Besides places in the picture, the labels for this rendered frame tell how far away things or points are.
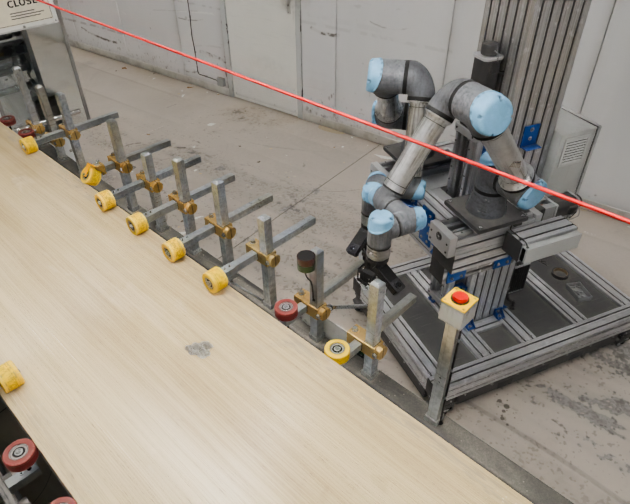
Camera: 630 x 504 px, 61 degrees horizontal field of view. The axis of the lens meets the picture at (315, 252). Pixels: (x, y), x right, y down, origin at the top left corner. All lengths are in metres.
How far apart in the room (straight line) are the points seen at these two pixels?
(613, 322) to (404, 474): 1.85
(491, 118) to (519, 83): 0.54
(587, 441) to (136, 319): 2.03
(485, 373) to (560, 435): 0.45
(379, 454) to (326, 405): 0.20
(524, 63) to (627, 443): 1.74
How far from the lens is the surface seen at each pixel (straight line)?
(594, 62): 3.98
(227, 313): 1.83
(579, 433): 2.85
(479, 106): 1.59
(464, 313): 1.40
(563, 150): 2.38
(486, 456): 1.78
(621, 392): 3.09
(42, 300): 2.08
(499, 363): 2.66
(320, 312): 1.86
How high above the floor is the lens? 2.17
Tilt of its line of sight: 38 degrees down
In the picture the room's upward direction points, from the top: 1 degrees counter-clockwise
